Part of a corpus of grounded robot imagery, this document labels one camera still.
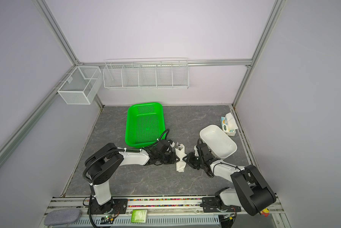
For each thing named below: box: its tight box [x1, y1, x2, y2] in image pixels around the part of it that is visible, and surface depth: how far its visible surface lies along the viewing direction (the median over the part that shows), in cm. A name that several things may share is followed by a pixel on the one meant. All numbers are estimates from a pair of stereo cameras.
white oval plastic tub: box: [199, 124, 238, 160], surface depth 101 cm
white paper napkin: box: [174, 142, 188, 173], surface depth 89 cm
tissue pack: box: [220, 112, 239, 137], surface depth 102 cm
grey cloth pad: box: [43, 208, 82, 226], surface depth 70 cm
